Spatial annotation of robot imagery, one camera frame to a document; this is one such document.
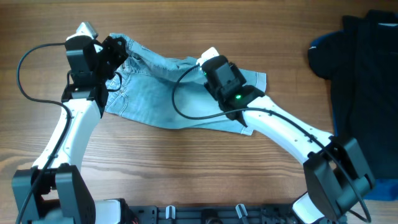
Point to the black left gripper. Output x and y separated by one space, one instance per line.
109 45

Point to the light blue denim shorts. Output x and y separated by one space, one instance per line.
164 92

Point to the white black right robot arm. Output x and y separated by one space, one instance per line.
337 174

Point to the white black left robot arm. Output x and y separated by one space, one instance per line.
53 190

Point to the dark navy shirt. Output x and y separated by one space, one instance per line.
360 93

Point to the blue cloth under pile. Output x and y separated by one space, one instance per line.
382 189

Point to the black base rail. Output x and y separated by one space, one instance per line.
239 214

